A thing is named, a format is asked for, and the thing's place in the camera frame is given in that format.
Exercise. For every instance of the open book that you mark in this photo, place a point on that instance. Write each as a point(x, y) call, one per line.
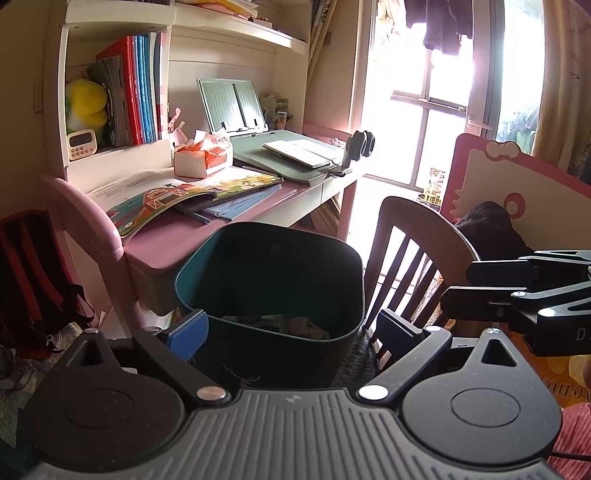
point(300, 152)

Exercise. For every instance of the red black backpack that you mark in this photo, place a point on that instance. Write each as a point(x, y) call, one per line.
point(27, 277)

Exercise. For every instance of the pink cartoon board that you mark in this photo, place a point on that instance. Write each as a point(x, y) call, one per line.
point(545, 198)

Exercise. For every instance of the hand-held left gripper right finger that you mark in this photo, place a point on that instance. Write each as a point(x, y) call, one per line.
point(399, 332)

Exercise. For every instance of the teal trash bin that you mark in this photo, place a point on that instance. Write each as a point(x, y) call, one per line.
point(277, 267)

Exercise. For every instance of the white digital timer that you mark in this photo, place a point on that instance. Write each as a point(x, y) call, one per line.
point(82, 144)

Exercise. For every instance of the white window frame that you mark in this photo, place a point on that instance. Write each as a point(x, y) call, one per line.
point(427, 104)

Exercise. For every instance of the colourful picture book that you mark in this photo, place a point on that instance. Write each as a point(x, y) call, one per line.
point(152, 210)

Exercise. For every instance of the grey-green slanted desk board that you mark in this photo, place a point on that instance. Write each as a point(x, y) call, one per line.
point(249, 152)

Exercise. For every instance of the brown paper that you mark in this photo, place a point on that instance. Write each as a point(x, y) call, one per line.
point(304, 327)

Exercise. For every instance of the leaning rolled posters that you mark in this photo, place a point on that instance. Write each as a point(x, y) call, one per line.
point(318, 46)

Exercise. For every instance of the grey clamp knob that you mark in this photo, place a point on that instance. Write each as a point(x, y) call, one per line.
point(362, 143)

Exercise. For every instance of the blue folders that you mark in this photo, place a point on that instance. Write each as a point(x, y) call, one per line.
point(240, 203)

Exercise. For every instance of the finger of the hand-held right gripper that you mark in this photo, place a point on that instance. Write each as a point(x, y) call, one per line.
point(503, 272)
point(475, 304)

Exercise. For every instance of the dark wooden chair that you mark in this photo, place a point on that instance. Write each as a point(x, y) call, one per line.
point(401, 217)

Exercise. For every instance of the green upright book holder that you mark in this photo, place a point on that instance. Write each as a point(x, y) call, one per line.
point(226, 104)

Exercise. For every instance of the row of red blue books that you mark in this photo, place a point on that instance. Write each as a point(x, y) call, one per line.
point(138, 92)

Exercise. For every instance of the pink desk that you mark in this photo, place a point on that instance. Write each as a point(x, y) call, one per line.
point(175, 240)

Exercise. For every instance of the small pink ornament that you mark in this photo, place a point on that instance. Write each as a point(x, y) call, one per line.
point(178, 131)

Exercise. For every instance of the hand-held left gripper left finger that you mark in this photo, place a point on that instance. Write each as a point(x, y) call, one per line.
point(187, 333)

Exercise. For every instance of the hanging dark clothes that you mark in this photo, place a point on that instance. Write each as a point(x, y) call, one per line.
point(443, 27)

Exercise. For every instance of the yellow patterned curtain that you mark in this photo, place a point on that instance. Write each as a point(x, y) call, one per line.
point(563, 92)

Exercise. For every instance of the yellow green plush toy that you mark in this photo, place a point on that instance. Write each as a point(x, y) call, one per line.
point(85, 99)

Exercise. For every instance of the white open workbook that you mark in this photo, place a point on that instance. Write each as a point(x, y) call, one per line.
point(134, 184)

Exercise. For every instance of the dark cloth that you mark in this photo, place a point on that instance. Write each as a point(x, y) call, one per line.
point(489, 230)

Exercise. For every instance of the small desk organizer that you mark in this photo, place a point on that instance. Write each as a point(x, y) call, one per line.
point(277, 115)

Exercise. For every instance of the person's pink ribbed clothing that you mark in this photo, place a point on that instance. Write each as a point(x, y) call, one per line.
point(575, 429)

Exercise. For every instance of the orange white tissue box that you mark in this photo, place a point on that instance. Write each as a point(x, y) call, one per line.
point(194, 164)

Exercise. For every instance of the stack of papers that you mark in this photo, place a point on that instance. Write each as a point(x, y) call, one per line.
point(231, 5)

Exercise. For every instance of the cream desk hutch shelf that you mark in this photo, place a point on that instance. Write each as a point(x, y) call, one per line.
point(217, 60)

